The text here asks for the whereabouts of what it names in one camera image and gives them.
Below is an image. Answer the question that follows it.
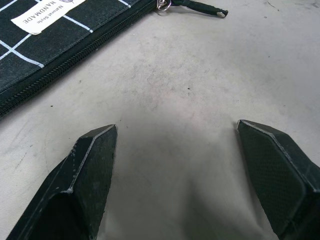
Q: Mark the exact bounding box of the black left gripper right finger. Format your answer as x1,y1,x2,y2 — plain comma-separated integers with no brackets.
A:
236,119,320,240

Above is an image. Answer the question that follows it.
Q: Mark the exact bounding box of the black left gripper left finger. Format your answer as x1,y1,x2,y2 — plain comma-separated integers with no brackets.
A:
6,124,118,240

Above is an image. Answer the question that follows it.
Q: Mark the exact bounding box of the black checked zipper pouch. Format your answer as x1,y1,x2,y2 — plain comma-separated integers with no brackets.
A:
0,0,229,120

